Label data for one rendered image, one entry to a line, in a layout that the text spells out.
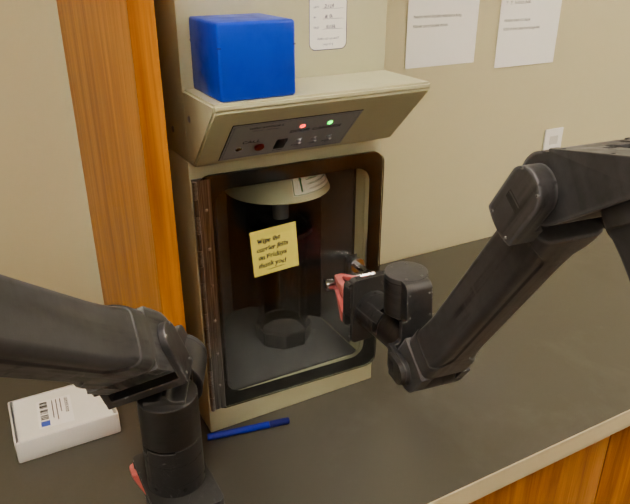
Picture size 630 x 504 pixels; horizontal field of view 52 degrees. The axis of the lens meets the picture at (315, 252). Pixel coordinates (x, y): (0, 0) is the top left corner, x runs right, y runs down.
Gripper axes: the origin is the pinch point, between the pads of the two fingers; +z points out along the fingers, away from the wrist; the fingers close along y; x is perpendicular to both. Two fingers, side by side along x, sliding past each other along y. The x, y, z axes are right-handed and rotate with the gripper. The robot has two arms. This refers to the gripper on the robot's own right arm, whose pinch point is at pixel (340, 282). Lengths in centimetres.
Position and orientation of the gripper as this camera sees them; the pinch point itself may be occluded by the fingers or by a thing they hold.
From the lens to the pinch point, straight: 102.0
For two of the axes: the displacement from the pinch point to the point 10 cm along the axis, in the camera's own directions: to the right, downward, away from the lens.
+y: 0.0, -9.1, -4.3
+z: -4.7, -3.8, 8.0
